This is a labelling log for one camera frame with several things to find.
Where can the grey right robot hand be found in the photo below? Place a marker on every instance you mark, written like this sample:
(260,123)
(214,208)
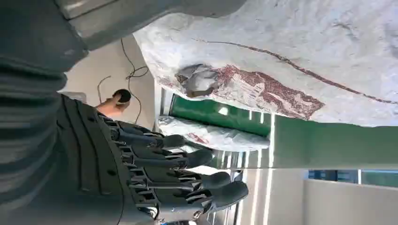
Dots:
(99,161)

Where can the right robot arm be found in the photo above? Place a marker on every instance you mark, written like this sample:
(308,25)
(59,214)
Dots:
(28,130)

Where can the person's hand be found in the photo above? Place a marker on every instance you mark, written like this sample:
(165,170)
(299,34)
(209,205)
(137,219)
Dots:
(110,108)

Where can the white parcel bag, red print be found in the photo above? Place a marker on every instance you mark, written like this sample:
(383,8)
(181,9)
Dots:
(217,136)

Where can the green conveyor belt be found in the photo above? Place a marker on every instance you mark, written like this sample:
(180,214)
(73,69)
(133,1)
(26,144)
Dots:
(326,146)

